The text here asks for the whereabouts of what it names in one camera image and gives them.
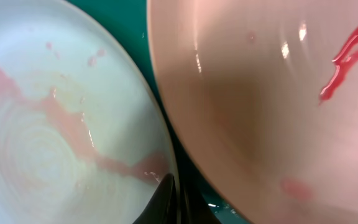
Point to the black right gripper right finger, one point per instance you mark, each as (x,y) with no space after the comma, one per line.
(194,209)

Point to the white plate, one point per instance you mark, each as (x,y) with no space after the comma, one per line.
(263,95)

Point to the light blue plate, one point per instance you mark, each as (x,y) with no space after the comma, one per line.
(82,139)

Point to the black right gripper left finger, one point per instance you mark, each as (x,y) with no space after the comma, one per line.
(162,207)

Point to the teal plastic tray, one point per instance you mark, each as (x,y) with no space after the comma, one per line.
(126,20)

